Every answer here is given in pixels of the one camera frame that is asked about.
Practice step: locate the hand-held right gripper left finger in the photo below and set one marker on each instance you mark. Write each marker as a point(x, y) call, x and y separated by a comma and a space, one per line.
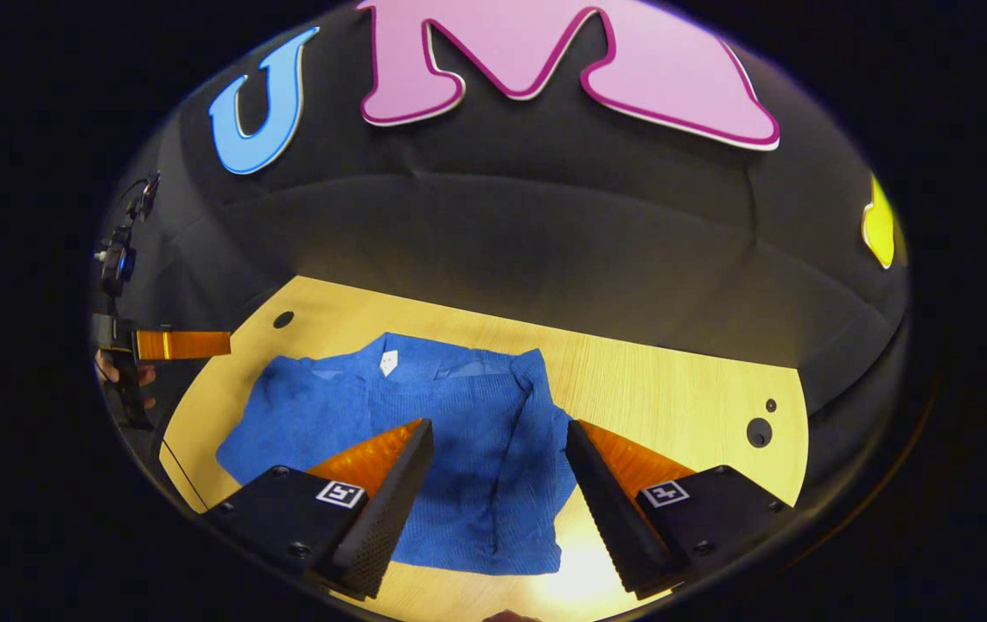
point(394, 501)

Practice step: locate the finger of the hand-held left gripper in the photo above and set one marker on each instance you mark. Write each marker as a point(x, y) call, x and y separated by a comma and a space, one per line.
point(187, 344)

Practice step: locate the black backdrop cloth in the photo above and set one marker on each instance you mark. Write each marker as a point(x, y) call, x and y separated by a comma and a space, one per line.
point(502, 216)

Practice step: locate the blue button shirt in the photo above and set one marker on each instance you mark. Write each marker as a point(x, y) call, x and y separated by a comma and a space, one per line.
point(476, 415)

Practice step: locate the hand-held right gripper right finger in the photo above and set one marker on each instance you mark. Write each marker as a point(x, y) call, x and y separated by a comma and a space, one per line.
point(606, 501)

